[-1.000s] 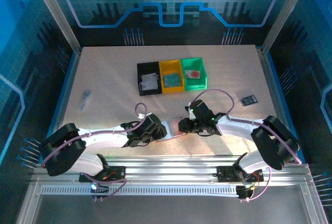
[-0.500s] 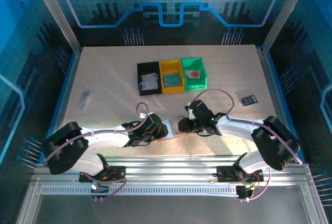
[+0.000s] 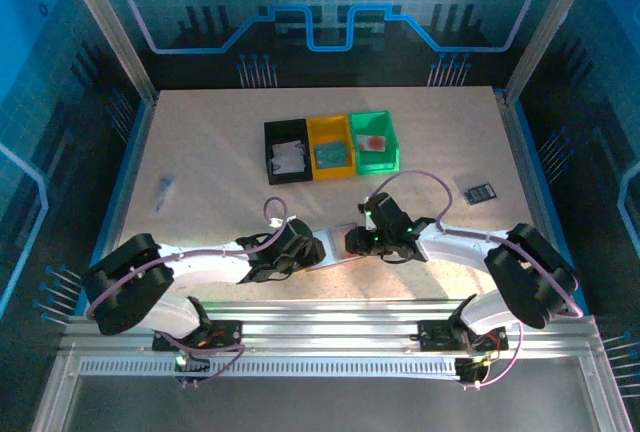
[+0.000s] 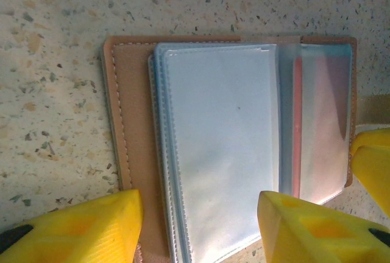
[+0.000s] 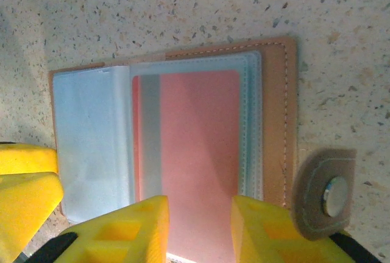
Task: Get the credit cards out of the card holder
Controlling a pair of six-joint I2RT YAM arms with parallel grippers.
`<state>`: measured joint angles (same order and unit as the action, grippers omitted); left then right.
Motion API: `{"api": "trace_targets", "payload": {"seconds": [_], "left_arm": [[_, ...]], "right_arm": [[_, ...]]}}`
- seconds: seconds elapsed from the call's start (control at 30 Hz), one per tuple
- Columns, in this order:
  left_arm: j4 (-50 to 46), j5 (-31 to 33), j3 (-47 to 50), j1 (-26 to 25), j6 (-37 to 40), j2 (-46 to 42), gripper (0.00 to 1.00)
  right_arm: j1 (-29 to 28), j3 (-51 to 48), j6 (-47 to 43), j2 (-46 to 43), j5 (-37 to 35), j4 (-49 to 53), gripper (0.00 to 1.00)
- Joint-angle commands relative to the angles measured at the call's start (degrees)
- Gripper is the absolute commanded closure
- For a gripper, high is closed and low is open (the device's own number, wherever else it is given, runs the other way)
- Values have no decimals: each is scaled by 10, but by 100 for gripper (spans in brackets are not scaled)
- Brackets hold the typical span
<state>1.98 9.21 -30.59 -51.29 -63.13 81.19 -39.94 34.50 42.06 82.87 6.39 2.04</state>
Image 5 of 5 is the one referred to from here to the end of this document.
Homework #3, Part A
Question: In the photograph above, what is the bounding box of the brown leather card holder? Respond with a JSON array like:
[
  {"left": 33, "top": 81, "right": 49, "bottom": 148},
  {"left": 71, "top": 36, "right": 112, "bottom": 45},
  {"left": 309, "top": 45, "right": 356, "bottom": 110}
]
[{"left": 48, "top": 35, "right": 357, "bottom": 242}]

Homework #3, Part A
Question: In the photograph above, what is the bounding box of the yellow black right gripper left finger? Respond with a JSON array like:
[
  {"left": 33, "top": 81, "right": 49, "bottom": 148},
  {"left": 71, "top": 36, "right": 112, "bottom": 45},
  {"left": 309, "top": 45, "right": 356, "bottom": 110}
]
[{"left": 30, "top": 195, "right": 170, "bottom": 263}]

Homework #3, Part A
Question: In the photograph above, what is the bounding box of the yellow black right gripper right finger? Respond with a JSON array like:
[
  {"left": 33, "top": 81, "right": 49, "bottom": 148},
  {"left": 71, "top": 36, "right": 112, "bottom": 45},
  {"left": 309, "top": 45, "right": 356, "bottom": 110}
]
[{"left": 231, "top": 195, "right": 381, "bottom": 263}]

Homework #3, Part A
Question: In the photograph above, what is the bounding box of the white card with red circles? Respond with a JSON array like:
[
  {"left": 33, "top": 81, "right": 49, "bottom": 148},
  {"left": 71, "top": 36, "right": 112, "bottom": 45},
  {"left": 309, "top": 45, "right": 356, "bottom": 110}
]
[{"left": 132, "top": 69, "right": 241, "bottom": 258}]

